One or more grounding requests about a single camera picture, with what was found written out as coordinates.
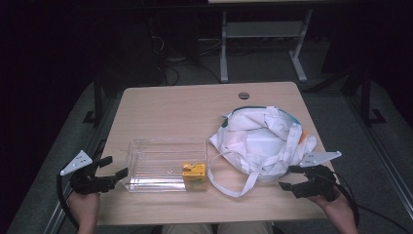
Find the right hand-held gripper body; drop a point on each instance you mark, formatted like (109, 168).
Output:
(319, 183)

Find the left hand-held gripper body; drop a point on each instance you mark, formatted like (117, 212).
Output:
(86, 182)

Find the clear plastic box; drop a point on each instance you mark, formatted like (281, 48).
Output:
(162, 162)

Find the white cloth tote bag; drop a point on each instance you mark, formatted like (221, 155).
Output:
(259, 143)

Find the yellow drink carton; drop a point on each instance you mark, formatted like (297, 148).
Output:
(195, 175)

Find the person's right hand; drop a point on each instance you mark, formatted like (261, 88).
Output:
(328, 203)

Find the person's left hand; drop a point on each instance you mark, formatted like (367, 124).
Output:
(83, 204)

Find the orange cloth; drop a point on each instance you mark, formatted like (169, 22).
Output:
(303, 136)

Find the black metal stand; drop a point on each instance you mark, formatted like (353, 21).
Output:
(97, 97)
(367, 97)

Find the round table grommet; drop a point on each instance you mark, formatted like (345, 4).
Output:
(243, 95)

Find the white metal desk frame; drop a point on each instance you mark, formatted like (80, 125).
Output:
(263, 29)

